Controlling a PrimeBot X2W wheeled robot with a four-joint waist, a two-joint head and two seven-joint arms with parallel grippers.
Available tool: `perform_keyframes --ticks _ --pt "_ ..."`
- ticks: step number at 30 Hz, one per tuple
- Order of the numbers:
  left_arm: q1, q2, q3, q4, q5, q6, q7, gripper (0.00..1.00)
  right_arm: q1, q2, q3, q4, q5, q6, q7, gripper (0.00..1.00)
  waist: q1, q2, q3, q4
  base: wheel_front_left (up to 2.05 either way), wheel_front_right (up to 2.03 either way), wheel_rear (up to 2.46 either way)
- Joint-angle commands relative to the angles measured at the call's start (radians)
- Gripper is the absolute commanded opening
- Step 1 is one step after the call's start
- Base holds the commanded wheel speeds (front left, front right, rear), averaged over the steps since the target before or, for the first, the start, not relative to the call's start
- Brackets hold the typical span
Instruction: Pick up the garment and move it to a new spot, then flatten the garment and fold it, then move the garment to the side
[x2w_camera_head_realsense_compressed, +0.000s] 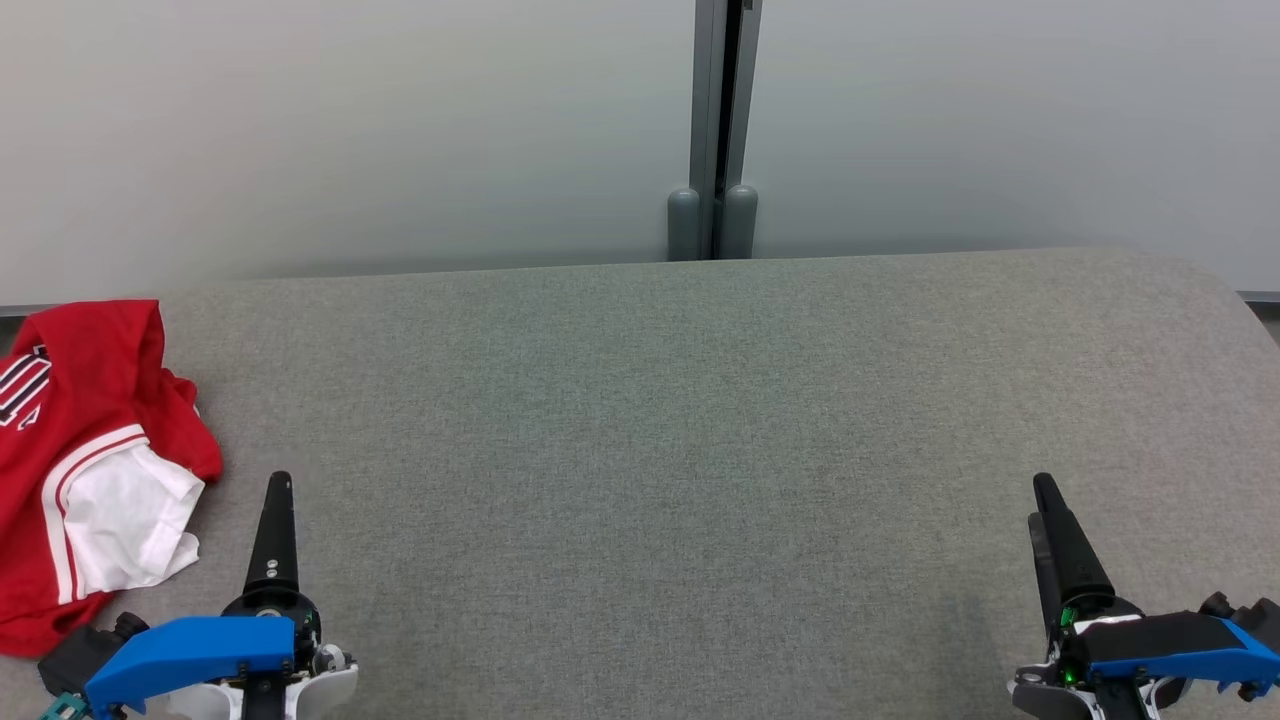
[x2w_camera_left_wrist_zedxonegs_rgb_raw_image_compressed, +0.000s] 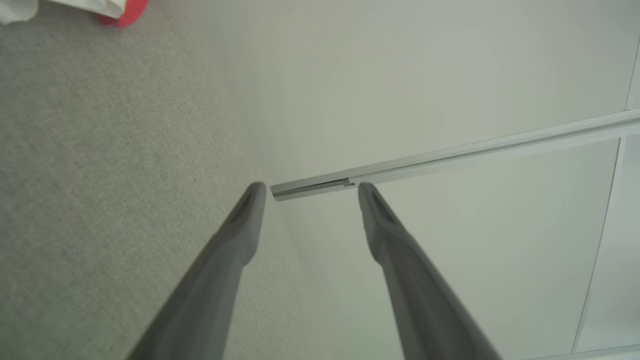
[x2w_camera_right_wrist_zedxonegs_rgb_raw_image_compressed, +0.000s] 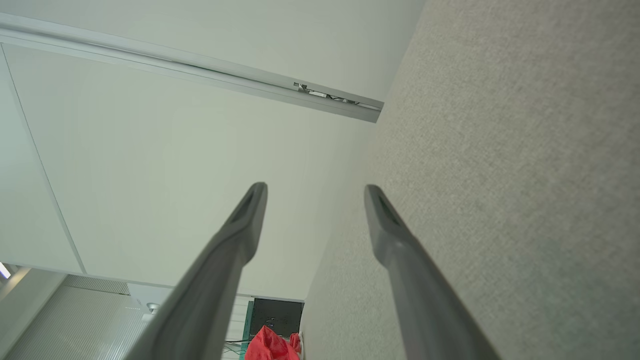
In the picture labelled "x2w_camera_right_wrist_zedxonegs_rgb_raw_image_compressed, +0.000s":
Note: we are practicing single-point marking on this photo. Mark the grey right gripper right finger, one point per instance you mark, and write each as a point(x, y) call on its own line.
point(425, 300)

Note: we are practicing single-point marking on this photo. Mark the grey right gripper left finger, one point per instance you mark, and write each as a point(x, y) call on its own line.
point(210, 290)

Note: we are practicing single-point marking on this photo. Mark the red Bulls jersey shirt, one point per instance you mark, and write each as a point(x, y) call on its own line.
point(267, 347)

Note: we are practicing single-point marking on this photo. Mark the round ceiling fixture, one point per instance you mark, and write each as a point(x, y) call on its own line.
point(153, 308)

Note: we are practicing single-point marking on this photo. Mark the black square box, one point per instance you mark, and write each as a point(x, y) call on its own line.
point(277, 312)

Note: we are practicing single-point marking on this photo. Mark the grey fabric sofa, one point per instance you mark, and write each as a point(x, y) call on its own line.
point(525, 150)

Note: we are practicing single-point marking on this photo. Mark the white ceiling light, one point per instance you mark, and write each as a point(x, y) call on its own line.
point(4, 270)

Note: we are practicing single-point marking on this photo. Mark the teal metal frame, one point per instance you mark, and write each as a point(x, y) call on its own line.
point(247, 325)

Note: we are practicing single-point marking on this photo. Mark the grey metal track rail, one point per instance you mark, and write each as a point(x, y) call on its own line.
point(200, 70)

